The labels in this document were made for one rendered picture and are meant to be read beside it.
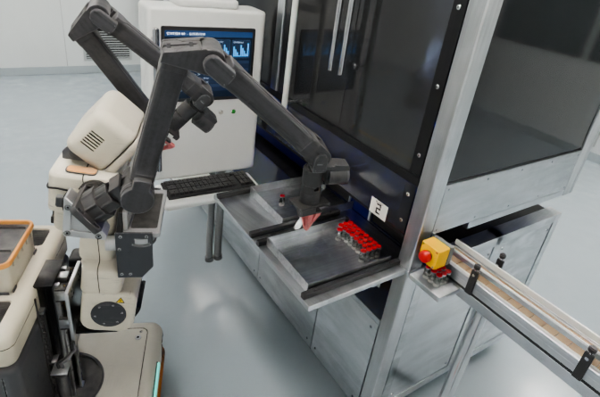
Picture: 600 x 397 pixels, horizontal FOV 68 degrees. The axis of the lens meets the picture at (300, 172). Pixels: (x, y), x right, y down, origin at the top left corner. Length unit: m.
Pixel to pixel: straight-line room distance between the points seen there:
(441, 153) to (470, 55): 0.29
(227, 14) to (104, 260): 1.06
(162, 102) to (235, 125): 1.11
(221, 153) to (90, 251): 0.88
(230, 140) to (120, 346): 0.99
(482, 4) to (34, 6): 5.66
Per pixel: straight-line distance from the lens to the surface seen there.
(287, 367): 2.35
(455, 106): 1.33
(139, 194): 1.11
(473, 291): 1.57
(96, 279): 1.48
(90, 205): 1.16
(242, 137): 2.14
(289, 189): 1.91
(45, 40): 6.47
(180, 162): 2.08
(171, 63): 0.96
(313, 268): 1.49
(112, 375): 1.99
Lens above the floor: 1.81
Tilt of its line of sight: 27 degrees down
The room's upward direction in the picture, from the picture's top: 8 degrees clockwise
